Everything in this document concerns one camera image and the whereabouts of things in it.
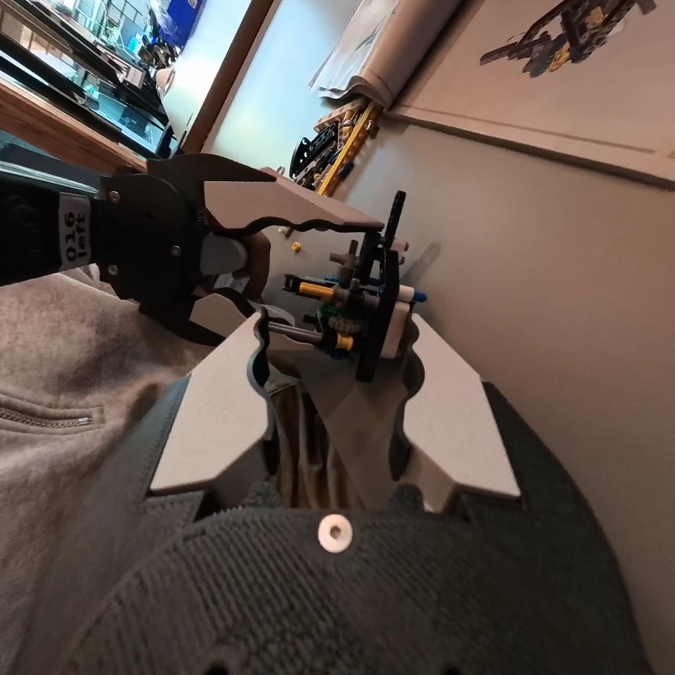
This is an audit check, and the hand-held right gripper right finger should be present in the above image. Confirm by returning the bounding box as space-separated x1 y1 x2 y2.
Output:
389 314 523 513

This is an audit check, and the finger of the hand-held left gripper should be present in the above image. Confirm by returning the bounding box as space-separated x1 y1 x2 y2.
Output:
189 287 330 371
202 178 387 235

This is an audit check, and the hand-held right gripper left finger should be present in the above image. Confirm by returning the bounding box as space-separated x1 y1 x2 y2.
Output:
149 310 279 511

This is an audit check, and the lego technic model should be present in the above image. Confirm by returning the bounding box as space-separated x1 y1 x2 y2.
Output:
284 191 429 384

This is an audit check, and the pile of loose lego pieces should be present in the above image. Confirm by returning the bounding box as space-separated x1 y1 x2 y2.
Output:
285 99 381 197

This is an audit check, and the lego instruction booklet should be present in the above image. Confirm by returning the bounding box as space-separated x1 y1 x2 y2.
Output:
308 0 675 192

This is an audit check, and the person's left hand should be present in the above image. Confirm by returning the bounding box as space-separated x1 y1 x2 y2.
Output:
232 231 273 302

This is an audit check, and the black framed glass panel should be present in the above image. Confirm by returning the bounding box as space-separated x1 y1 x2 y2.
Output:
0 21 177 159

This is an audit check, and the blue plastic bin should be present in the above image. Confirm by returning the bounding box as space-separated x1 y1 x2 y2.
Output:
168 0 213 49

